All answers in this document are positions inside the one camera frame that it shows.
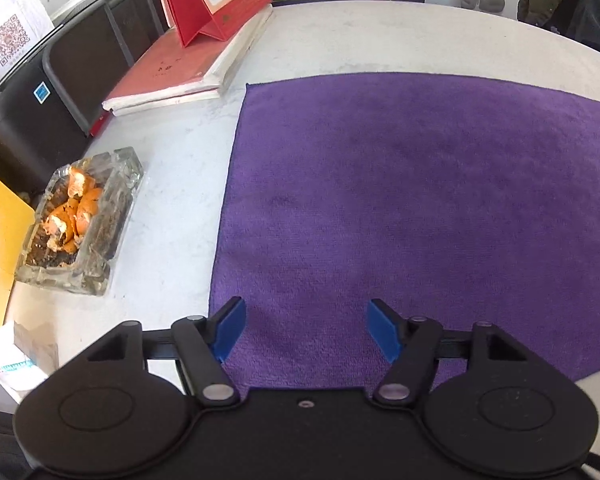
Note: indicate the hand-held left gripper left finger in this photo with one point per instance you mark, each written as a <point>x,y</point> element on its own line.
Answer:
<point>230,327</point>

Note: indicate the crumpled white packet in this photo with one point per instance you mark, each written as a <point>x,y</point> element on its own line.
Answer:
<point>15,360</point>

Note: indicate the black case on table edge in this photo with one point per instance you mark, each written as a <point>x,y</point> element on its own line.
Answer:
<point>80,70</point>

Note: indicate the purple towel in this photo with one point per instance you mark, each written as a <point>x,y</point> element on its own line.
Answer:
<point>405,185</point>

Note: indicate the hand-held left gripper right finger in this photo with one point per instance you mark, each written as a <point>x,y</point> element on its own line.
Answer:
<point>385,332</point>

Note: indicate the white code notice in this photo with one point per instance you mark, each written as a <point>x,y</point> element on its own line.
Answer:
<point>5,35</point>

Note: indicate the orange peels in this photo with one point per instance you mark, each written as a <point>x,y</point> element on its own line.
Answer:
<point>80,210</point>

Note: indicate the glass ashtray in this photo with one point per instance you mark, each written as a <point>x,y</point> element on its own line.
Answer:
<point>115,195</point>

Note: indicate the red book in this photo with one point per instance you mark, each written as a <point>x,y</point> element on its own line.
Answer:
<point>170,70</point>

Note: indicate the red desk calendar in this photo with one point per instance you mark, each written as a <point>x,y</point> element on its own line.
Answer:
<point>195,10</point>

